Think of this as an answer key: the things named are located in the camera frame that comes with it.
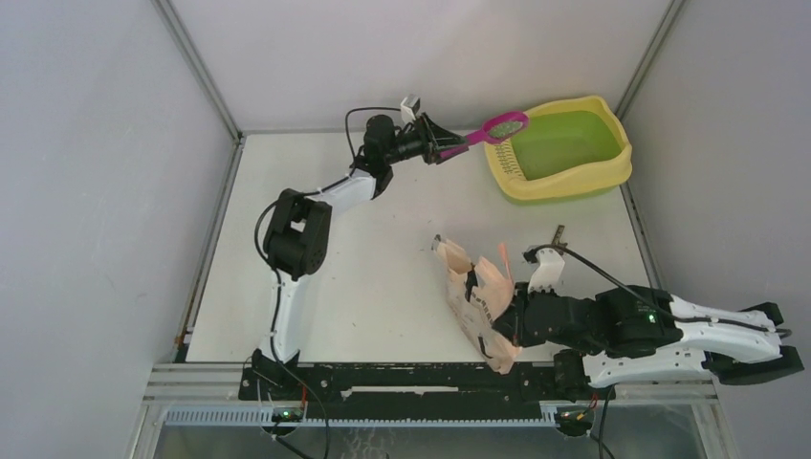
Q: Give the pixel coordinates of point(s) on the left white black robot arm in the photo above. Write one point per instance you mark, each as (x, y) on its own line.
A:
(291, 234)

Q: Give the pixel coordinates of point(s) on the black sealing clip strip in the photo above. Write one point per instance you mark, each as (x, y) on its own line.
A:
(557, 238)

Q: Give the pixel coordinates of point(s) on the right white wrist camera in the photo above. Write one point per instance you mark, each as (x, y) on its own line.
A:
(550, 265)

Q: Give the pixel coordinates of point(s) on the pink cat litter bag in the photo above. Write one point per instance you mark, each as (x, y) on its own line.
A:
(478, 293)

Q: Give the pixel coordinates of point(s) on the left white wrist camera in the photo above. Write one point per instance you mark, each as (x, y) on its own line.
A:
(410, 108)

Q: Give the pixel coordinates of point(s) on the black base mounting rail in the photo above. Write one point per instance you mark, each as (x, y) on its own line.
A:
(453, 390)

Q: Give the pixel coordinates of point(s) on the white slotted cable duct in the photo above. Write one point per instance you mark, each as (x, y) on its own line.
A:
(542, 415)

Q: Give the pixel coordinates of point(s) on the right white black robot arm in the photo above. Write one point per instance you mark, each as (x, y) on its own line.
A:
(738, 348)

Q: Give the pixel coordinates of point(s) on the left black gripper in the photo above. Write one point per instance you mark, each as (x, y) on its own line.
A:
(433, 137)

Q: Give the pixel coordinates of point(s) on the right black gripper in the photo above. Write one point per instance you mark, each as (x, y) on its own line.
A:
(507, 322)

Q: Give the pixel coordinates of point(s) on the yellow green litter box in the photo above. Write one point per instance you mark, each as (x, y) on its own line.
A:
(572, 148)

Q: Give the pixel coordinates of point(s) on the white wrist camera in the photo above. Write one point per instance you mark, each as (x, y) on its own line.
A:
(550, 265)
(410, 108)

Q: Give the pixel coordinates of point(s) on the magenta plastic scoop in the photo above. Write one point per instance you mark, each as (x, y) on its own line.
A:
(482, 135)

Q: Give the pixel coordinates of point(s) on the green cat litter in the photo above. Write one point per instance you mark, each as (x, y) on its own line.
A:
(506, 129)

